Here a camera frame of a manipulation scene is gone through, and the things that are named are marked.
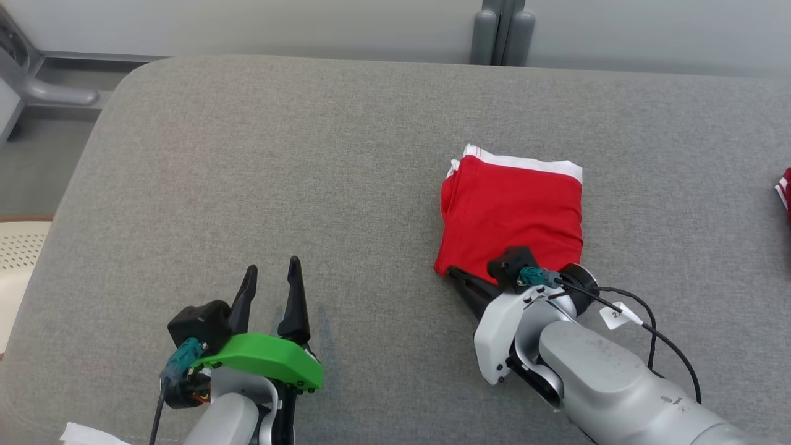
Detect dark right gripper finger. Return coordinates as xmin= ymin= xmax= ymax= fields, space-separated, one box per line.
xmin=446 ymin=266 xmax=502 ymax=299
xmin=456 ymin=283 xmax=496 ymax=321

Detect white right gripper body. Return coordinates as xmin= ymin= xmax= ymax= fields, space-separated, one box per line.
xmin=474 ymin=264 xmax=600 ymax=386

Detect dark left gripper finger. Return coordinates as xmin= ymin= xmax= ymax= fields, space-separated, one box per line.
xmin=277 ymin=255 xmax=311 ymax=347
xmin=229 ymin=264 xmax=259 ymax=335

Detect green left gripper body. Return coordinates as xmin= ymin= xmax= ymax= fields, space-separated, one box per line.
xmin=164 ymin=333 xmax=324 ymax=410

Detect red shorts with white waistband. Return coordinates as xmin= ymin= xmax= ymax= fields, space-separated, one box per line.
xmin=434 ymin=144 xmax=585 ymax=285

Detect red shirt with white sleeves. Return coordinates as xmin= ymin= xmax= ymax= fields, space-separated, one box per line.
xmin=774 ymin=167 xmax=791 ymax=224

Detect cream perforated laundry basket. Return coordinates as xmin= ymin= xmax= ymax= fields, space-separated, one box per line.
xmin=0 ymin=216 xmax=55 ymax=356

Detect teal right camera connector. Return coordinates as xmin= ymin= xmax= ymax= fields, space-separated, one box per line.
xmin=518 ymin=266 xmax=562 ymax=289

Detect teal camera connector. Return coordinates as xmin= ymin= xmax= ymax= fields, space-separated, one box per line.
xmin=518 ymin=266 xmax=562 ymax=289
xmin=161 ymin=338 xmax=206 ymax=385

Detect teal left camera connector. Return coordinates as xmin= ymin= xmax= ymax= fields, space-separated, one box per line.
xmin=161 ymin=338 xmax=206 ymax=385

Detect white cable tag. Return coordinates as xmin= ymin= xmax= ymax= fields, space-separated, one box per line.
xmin=60 ymin=422 xmax=132 ymax=445
xmin=598 ymin=301 xmax=645 ymax=330

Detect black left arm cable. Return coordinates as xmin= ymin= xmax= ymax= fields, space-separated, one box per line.
xmin=148 ymin=376 xmax=172 ymax=445

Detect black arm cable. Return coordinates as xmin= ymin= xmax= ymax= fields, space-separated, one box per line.
xmin=553 ymin=279 xmax=703 ymax=405
xmin=148 ymin=376 xmax=172 ymax=445

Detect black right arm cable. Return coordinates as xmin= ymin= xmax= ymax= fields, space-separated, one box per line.
xmin=553 ymin=279 xmax=703 ymax=405

